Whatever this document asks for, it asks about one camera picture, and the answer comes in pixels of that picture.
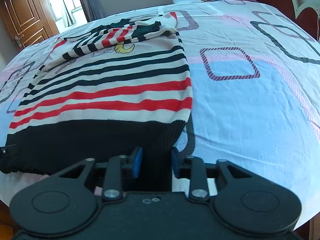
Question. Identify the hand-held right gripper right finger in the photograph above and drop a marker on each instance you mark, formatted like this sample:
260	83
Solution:
175	163

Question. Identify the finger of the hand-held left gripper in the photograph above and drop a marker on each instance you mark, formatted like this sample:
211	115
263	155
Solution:
8	150

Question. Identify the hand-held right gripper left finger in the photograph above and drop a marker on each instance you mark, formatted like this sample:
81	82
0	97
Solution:
137	162

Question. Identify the striped cartoon print sweater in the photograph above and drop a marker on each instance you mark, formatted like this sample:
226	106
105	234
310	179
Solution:
112	97

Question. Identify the bed with patterned sheet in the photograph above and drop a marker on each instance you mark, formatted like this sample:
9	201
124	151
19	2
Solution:
250	92

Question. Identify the brown wooden door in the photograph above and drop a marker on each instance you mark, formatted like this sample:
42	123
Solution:
23	12

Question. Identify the pale sheer curtain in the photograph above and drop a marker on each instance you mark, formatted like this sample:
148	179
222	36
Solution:
65	2

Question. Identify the white pillow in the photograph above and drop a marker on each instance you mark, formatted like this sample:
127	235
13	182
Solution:
187	0

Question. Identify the grey blue curtain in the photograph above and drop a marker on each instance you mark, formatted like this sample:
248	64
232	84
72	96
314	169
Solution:
90	0

